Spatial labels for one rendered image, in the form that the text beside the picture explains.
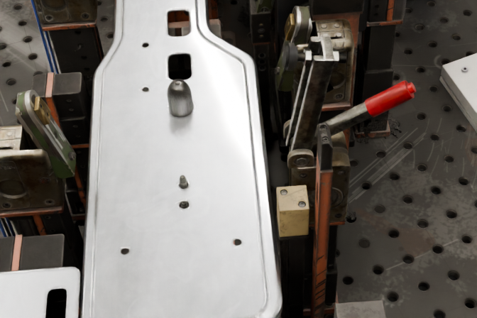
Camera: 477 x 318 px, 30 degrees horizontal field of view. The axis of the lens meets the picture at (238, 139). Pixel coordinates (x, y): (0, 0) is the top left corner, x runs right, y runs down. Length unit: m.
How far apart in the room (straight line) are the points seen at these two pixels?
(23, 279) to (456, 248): 0.67
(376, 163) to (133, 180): 0.52
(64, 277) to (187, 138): 0.24
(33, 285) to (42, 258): 0.05
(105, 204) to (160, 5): 0.36
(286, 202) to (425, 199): 0.50
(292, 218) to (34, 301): 0.30
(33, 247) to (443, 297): 0.61
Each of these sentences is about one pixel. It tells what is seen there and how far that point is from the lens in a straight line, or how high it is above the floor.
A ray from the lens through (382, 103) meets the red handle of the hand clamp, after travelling 0.99.
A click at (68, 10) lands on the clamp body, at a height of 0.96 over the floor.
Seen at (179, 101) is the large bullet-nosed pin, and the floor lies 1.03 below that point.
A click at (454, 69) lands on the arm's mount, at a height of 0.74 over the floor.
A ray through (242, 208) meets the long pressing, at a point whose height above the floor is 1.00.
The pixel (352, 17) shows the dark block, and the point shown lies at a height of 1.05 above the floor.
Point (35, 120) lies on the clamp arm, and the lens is 1.06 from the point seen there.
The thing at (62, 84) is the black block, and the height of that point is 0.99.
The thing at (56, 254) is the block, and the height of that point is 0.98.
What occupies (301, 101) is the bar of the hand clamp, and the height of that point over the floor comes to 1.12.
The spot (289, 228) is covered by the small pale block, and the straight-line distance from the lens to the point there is 1.01.
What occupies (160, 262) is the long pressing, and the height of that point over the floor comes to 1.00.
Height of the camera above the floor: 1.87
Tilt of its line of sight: 50 degrees down
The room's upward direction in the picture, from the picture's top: 4 degrees counter-clockwise
